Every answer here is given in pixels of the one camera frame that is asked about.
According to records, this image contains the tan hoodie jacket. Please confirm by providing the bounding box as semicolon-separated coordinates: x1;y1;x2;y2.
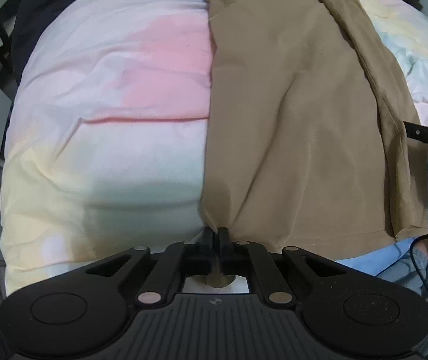
202;0;428;260

